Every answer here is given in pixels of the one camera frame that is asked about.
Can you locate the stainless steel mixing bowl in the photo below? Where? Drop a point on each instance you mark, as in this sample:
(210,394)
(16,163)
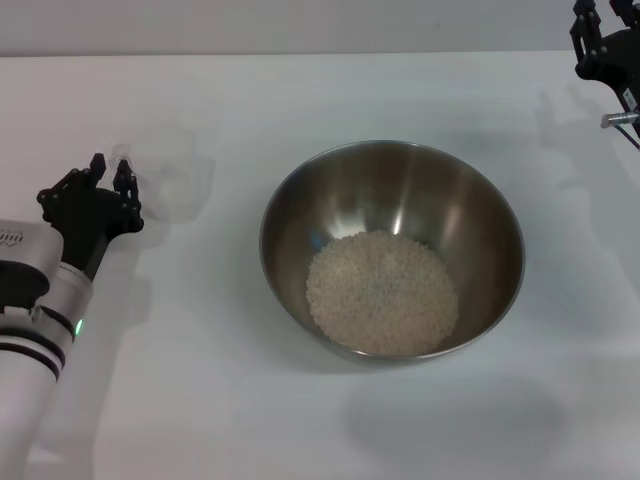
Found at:
(400,200)

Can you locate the white rice grains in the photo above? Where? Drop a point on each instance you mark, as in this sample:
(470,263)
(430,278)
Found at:
(380,300)

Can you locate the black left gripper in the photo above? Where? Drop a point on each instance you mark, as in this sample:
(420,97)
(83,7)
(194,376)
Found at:
(85,225)

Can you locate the transparent plastic measuring cup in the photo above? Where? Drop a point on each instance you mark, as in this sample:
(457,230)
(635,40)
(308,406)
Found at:
(175,175)

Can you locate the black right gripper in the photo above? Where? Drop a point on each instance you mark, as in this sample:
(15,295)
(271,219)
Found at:
(620,55)

